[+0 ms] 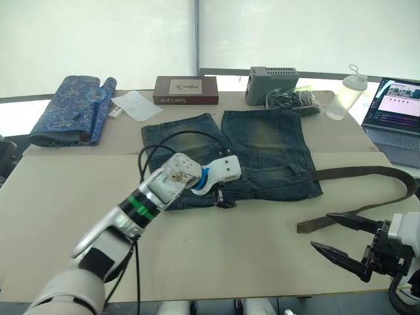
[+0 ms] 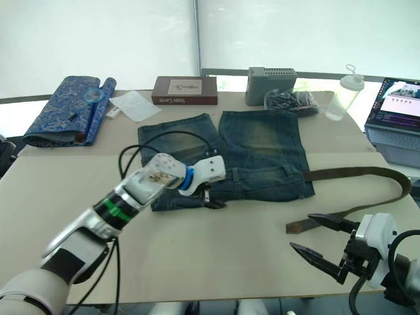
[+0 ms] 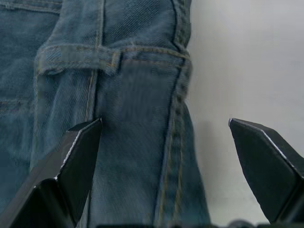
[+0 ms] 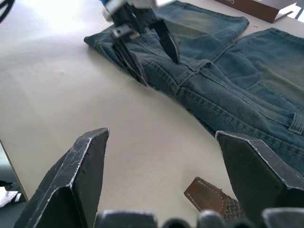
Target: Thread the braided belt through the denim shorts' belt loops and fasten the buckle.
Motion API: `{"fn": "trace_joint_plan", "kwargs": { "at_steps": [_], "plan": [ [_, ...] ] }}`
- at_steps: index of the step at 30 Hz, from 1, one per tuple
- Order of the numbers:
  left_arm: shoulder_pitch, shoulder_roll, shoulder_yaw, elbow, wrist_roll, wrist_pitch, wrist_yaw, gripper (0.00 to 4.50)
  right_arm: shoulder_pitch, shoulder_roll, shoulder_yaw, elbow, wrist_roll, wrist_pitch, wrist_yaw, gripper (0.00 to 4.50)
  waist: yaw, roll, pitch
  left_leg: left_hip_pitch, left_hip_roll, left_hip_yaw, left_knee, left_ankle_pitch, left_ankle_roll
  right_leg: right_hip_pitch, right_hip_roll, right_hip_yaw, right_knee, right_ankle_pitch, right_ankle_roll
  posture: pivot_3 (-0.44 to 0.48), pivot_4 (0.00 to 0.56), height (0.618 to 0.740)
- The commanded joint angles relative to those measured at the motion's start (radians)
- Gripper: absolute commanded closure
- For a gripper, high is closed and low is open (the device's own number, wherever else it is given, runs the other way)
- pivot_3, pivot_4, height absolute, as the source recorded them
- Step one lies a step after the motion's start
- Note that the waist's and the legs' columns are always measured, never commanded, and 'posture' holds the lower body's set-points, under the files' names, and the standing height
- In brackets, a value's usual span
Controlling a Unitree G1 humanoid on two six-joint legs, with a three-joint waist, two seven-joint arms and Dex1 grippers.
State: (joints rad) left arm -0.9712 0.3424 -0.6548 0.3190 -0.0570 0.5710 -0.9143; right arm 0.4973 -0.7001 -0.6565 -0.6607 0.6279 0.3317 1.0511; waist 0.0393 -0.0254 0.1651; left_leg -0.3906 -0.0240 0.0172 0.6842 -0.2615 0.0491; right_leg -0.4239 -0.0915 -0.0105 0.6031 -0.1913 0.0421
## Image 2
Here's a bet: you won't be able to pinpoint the brown braided belt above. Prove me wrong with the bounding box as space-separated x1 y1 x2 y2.
285 166 413 234

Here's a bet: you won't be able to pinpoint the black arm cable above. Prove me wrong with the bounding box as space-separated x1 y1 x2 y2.
70 130 218 315
348 229 420 315

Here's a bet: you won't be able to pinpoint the ribbed metal pole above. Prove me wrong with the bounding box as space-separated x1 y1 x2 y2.
192 0 202 77

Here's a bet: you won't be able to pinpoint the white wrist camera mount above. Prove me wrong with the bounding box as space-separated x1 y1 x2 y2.
178 156 226 198
356 213 400 290

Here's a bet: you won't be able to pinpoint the brown Sister Carrie book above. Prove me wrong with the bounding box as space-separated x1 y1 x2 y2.
151 76 219 106

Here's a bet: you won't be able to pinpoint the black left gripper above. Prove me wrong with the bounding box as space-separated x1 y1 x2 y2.
196 178 228 211

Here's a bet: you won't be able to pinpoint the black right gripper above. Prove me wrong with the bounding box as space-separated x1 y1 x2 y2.
289 213 379 285

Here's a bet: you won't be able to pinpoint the folded blue brocade mat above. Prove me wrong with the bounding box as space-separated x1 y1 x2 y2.
22 75 102 148

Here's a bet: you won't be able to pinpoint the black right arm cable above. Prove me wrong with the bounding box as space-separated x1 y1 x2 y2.
348 229 420 315

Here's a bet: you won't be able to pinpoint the grey window rail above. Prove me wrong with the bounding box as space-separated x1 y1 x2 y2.
200 68 420 83

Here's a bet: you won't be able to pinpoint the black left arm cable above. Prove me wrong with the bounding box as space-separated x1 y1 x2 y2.
70 130 218 315

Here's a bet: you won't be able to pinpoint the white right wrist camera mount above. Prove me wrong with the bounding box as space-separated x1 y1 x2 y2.
356 213 400 290

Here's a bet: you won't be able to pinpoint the grey open laptop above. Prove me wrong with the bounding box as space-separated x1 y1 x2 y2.
364 77 420 169

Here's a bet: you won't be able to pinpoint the grey vented box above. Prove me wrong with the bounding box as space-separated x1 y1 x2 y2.
245 66 298 106

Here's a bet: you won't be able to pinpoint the translucent shaker bottle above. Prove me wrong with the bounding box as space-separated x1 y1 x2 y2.
337 64 366 110

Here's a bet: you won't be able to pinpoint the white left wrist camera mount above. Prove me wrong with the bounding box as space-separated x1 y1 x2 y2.
178 156 226 198

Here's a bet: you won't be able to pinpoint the blue denim shorts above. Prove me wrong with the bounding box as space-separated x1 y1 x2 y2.
136 110 316 213

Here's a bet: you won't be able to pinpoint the rolled blue brocade scroll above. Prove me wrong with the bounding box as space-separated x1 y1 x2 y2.
84 77 118 146

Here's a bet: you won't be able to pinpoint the black plastic bag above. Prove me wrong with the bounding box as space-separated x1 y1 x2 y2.
264 89 320 117

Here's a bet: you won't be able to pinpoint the blue rimmed magnifying glass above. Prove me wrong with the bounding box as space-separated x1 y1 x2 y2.
83 87 105 104

